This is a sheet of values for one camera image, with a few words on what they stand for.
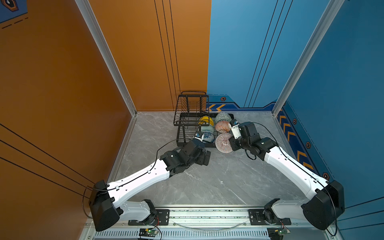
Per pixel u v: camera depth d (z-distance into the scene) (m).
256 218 0.72
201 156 0.66
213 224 0.72
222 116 1.11
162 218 0.74
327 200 0.39
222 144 0.81
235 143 0.71
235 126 0.69
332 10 0.70
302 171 0.45
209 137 1.00
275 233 0.71
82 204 0.47
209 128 1.04
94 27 0.76
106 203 0.39
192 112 1.09
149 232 0.71
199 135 0.66
